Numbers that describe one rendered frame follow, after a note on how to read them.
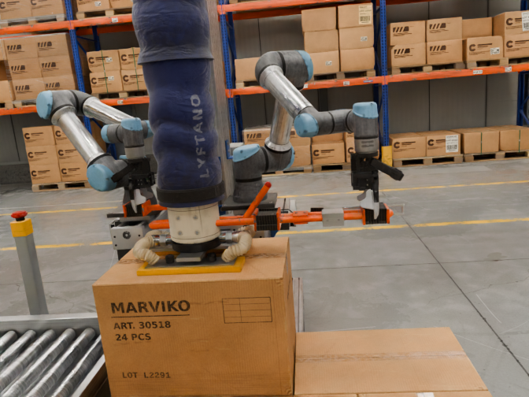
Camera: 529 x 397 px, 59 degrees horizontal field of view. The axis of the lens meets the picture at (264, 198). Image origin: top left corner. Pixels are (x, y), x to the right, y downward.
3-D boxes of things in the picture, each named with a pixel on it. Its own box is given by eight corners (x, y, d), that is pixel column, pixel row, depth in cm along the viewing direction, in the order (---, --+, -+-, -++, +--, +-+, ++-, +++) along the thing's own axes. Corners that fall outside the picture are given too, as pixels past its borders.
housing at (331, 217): (322, 227, 153) (321, 213, 152) (322, 221, 160) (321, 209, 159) (344, 226, 152) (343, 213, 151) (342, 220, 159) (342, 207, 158)
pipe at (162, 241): (137, 264, 152) (135, 246, 151) (161, 239, 177) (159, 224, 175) (241, 259, 149) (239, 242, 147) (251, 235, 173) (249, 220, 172)
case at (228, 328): (110, 397, 156) (90, 284, 147) (150, 335, 195) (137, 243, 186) (292, 395, 149) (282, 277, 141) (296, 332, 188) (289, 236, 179)
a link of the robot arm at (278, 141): (252, 164, 212) (270, 45, 179) (281, 159, 219) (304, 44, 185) (263, 179, 204) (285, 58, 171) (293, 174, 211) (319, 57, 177)
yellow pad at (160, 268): (136, 276, 151) (134, 261, 150) (146, 265, 161) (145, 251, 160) (241, 272, 147) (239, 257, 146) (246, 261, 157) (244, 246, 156)
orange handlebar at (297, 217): (116, 234, 161) (115, 224, 160) (147, 211, 190) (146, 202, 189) (394, 220, 150) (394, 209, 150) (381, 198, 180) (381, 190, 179)
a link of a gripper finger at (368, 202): (360, 220, 150) (357, 191, 152) (379, 218, 149) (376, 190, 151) (360, 218, 147) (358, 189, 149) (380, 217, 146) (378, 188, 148)
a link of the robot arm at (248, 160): (230, 176, 206) (227, 146, 203) (257, 172, 212) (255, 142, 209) (241, 180, 196) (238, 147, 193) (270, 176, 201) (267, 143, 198)
